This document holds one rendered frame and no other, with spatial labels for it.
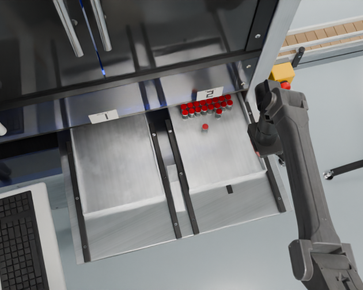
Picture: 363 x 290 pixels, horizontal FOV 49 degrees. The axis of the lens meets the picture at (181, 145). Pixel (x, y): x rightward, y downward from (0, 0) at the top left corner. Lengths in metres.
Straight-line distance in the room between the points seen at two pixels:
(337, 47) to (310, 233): 0.94
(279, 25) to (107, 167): 0.69
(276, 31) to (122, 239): 0.76
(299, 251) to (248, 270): 1.43
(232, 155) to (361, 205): 1.21
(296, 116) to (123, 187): 0.65
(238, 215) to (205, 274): 0.89
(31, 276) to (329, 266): 0.93
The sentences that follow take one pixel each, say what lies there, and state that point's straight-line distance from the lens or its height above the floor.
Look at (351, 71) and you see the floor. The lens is 2.74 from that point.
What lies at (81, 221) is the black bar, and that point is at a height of 0.90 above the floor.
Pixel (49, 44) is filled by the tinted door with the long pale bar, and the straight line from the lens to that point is 0.94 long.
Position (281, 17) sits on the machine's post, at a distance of 1.05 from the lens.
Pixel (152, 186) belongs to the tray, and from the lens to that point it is 1.30.
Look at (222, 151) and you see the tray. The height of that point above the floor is 0.88.
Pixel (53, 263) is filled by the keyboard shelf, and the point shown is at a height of 0.80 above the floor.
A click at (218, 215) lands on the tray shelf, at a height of 0.88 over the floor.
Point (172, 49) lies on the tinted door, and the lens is 1.03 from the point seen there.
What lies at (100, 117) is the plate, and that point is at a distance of 1.25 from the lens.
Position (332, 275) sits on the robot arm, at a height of 1.45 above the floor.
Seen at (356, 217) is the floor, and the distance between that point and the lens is 2.38.
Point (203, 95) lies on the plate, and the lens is 1.27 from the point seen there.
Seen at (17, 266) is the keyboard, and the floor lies 0.83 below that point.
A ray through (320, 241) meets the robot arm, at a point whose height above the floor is 1.42.
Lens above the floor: 2.13
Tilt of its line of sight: 69 degrees down
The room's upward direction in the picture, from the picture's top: 2 degrees clockwise
